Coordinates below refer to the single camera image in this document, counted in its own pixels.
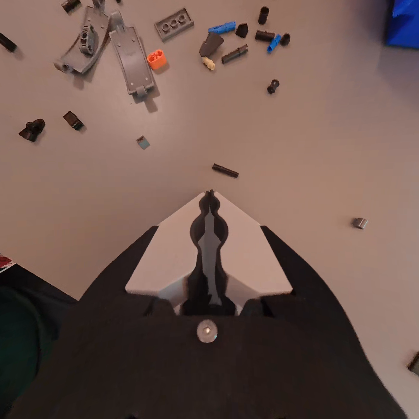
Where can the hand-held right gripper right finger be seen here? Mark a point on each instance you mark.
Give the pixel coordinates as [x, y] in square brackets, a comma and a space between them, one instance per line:
[255, 262]

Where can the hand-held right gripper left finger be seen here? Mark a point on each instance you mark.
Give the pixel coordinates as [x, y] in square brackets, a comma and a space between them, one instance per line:
[160, 262]

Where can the printed badge card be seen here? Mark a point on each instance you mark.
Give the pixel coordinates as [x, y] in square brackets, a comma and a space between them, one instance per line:
[5, 263]

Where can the long black lego pin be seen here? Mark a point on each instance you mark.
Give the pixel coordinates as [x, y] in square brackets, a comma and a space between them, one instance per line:
[225, 171]

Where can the blue plastic bin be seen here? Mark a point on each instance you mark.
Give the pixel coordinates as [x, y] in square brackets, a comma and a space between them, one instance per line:
[404, 23]

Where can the scattered loose lego pieces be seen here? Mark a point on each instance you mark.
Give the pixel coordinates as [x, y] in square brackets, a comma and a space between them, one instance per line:
[173, 24]

